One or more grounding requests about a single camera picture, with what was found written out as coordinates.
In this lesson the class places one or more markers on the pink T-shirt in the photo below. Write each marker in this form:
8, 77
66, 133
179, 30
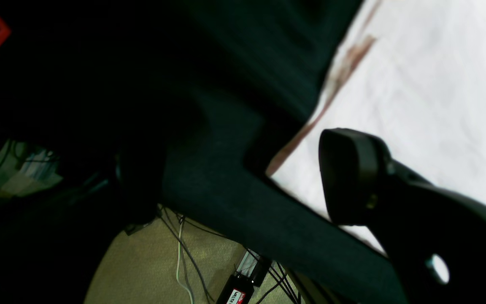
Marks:
412, 72

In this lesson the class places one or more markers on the black table cloth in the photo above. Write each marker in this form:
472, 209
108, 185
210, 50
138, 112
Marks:
222, 85

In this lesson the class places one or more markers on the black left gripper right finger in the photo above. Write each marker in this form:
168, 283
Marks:
434, 238

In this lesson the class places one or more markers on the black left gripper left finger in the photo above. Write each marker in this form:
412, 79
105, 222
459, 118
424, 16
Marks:
52, 241

